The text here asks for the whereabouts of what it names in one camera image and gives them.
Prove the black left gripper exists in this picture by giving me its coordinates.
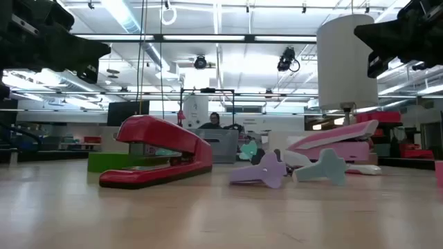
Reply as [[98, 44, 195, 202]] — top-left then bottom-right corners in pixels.
[[0, 0, 111, 84]]

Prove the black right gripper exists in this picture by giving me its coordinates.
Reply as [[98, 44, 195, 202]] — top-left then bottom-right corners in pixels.
[[353, 0, 443, 79]]

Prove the red stapler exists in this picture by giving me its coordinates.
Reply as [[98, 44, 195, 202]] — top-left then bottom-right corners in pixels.
[[99, 115, 214, 190]]

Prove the pink and white stapler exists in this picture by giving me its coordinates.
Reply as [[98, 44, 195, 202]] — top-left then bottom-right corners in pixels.
[[282, 119, 383, 176]]

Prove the light blue staple remover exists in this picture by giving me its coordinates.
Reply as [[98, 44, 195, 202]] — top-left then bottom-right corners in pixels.
[[292, 147, 348, 187]]

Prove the black staple remover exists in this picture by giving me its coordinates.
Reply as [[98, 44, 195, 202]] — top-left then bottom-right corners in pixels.
[[251, 148, 282, 166]]

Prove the mint green staple remover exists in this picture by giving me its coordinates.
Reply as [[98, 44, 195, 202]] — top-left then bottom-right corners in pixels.
[[238, 140, 259, 161]]

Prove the purple staple remover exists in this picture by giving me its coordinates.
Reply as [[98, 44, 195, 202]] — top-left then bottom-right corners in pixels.
[[229, 151, 287, 190]]

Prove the white table lamp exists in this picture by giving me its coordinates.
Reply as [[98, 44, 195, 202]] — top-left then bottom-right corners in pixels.
[[316, 13, 379, 166]]

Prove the black monitor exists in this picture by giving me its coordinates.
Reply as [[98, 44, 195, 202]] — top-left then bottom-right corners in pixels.
[[106, 100, 150, 127]]

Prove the wide red crate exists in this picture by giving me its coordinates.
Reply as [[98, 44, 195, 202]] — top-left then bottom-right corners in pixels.
[[356, 110, 403, 125]]

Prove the low red crate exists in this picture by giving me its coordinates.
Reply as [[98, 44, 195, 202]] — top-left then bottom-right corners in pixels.
[[399, 143, 435, 160]]

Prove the person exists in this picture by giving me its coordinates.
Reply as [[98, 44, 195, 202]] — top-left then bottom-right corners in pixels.
[[199, 111, 222, 130]]

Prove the transparent grey bin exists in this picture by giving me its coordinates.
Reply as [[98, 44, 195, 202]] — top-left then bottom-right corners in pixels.
[[188, 128, 239, 165]]

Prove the black hanging cable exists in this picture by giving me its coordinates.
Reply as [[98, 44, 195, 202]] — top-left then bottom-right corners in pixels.
[[136, 0, 145, 103], [159, 0, 165, 125]]

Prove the white hanging ring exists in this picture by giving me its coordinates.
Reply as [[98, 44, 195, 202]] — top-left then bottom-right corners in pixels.
[[160, 6, 178, 26]]

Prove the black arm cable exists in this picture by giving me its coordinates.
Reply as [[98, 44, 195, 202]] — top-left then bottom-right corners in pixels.
[[0, 122, 42, 153]]

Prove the black ceiling camera with cable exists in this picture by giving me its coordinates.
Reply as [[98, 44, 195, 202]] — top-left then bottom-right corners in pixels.
[[276, 46, 300, 73]]

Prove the round black ceiling camera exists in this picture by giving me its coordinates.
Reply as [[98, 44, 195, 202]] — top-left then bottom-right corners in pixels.
[[193, 55, 208, 70]]

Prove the black overhead frame bar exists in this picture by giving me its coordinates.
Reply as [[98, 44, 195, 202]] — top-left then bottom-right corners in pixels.
[[71, 33, 318, 44]]

